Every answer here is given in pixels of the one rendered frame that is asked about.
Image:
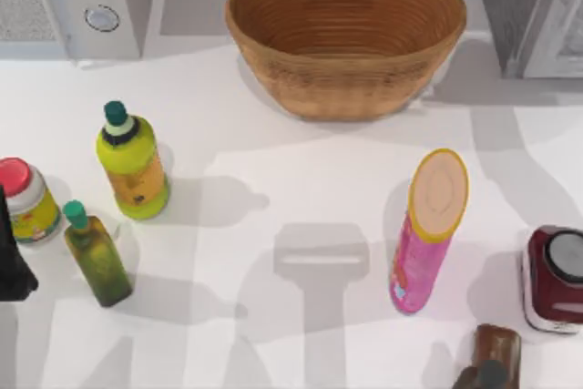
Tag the brown woven basket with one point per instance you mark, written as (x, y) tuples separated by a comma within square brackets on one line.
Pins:
[(346, 38)]

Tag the pink can with yellow rim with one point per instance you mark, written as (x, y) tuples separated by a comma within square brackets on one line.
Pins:
[(428, 234)]

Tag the yellow-green bottle with green cap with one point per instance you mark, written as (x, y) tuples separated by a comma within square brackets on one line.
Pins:
[(134, 166)]

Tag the dark green oil bottle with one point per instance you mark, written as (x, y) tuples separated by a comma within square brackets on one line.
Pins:
[(98, 261)]

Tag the round silver microwave knob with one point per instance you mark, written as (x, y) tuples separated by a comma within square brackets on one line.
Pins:
[(102, 17)]

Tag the yellow jar with red lid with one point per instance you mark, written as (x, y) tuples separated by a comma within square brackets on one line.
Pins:
[(32, 207)]

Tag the brown bottle with dark cap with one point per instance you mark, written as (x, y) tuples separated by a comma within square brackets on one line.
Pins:
[(494, 357)]

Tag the dark red jar grey lid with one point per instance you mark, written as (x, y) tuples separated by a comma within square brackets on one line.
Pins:
[(553, 279)]

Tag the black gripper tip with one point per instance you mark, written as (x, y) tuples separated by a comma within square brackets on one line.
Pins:
[(11, 261)]

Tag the pale microwave oven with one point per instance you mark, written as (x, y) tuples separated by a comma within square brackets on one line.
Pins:
[(41, 2)]

